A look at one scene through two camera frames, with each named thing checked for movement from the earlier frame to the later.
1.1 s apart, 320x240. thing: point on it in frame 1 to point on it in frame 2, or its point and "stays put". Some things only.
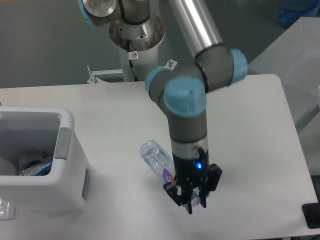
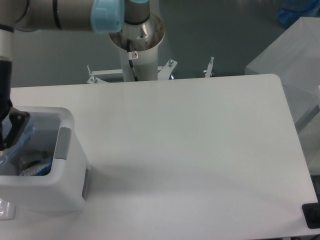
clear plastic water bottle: x=161 y=163 to x=8 y=159
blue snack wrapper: x=47 y=170 stays put
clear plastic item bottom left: x=7 y=210 stays put
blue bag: x=291 y=10 stays put
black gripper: x=192 y=174 to x=19 y=119
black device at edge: x=311 y=213 stays put
